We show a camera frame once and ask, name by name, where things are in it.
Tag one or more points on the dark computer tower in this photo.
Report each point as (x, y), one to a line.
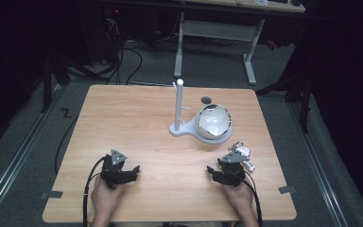
(113, 31)

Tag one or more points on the person's left hand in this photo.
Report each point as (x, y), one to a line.
(105, 197)

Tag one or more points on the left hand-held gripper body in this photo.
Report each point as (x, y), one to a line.
(113, 171)

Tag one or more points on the white stand with pole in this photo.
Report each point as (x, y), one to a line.
(179, 104)

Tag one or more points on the grey tape strip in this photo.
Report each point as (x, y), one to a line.
(287, 189)
(53, 194)

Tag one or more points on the wooden desk with white legs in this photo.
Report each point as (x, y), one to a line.
(220, 30)

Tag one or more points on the small red object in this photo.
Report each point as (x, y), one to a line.
(271, 44)

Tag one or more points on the metal floor rail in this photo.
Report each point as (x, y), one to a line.
(319, 167)
(15, 157)

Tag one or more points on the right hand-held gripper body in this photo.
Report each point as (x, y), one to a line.
(231, 171)

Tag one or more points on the dark round table grommet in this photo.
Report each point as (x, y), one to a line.
(206, 100)

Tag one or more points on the white bowl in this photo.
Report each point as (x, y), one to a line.
(212, 121)

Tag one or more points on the person's right hand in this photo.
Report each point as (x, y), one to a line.
(239, 197)

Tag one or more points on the black metal stand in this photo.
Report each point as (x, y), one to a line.
(47, 82)
(305, 101)

